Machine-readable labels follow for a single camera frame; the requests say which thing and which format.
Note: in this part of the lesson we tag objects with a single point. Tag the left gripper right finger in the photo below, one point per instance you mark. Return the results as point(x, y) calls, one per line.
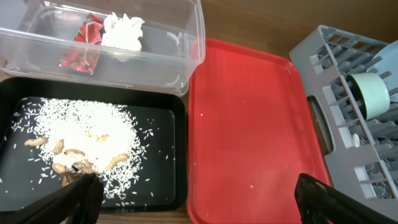
point(318, 203)

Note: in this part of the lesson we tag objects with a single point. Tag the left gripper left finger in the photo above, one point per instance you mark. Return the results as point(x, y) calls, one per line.
point(77, 202)

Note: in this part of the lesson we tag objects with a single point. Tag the rice and food scraps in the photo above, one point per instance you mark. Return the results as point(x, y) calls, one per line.
point(48, 142)

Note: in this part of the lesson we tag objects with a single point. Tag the white plastic spoon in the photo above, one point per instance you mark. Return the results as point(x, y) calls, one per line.
point(356, 140)

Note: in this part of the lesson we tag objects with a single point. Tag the green bowl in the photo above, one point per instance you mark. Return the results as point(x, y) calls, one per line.
point(372, 93)

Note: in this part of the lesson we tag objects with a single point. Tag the red snack wrapper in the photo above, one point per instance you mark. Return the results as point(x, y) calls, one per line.
point(84, 59)

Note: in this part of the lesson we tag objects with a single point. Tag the light blue plate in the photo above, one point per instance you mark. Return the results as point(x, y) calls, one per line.
point(387, 68)

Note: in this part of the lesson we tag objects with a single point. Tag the white tissue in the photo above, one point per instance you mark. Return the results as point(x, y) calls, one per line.
point(122, 32)

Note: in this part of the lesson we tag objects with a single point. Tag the grey dishwasher rack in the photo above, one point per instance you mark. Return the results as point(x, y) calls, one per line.
point(368, 173)

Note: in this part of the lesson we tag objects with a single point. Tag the clear plastic waste bin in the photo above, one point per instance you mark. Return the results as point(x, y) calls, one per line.
point(36, 34)

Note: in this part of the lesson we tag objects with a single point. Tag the black plastic tray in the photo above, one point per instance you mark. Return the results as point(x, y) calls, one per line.
point(168, 102)

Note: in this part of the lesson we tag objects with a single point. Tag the red serving tray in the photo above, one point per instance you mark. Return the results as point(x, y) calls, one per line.
point(250, 136)

